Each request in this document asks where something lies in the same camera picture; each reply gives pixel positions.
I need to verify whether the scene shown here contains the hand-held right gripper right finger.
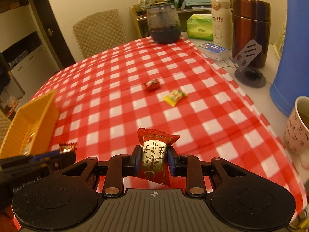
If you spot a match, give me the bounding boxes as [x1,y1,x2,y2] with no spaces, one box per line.
[168,146,254,197]

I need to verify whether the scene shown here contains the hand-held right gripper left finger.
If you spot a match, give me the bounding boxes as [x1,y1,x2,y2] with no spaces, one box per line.
[54,146,142,198]

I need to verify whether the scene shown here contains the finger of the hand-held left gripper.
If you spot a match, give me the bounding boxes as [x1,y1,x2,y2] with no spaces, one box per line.
[36,152,77,173]
[23,150,61,164]

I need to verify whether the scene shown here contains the small red gold candy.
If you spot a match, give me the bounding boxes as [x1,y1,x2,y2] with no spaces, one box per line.
[59,142,78,154]

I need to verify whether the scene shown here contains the red packet gold label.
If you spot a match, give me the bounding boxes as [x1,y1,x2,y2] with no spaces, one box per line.
[137,127,181,187]

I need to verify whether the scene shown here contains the orange plastic tray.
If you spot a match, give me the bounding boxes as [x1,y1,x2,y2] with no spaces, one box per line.
[0,89,60,159]

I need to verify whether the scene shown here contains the yellow green candy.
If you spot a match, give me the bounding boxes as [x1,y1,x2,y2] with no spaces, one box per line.
[163,89,189,107]

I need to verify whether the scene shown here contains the beige quilted chair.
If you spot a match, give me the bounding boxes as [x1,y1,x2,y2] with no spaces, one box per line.
[72,8,127,59]
[0,111,12,148]

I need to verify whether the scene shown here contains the red checked tablecloth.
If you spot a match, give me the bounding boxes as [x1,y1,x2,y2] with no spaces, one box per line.
[0,35,308,232]

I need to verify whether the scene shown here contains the white cabinet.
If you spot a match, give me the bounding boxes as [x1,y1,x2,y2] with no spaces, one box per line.
[0,0,61,116]

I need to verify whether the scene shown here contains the blue white small pack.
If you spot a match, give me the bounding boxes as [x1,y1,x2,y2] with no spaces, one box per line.
[197,42,229,61]

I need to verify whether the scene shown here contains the dark door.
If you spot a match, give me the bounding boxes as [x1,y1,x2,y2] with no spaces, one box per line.
[31,0,76,74]

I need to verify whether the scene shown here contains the white patterned mug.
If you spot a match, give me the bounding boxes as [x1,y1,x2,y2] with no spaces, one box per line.
[284,96,309,154]

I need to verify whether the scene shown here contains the grey phone stand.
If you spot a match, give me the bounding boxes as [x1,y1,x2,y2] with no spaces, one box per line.
[229,39,267,88]

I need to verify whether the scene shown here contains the dark glass jar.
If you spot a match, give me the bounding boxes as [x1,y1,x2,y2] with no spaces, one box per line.
[146,2,181,44]

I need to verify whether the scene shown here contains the green tissue pack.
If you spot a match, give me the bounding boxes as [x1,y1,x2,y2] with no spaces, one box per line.
[186,14,215,41]

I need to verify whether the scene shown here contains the white bottle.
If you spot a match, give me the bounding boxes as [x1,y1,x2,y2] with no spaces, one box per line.
[211,0,233,50]

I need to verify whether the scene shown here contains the blue thermos flask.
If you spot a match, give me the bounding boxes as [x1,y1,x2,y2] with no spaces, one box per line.
[270,0,309,117]

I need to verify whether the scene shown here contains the brown metallic thermos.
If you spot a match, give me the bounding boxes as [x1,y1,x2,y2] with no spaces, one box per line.
[231,0,271,68]

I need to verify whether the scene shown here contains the clear jar orange lid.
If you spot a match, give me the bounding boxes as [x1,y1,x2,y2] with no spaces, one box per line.
[138,0,159,11]

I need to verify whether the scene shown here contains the yellow green bag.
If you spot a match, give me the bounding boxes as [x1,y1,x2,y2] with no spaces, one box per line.
[273,19,288,61]

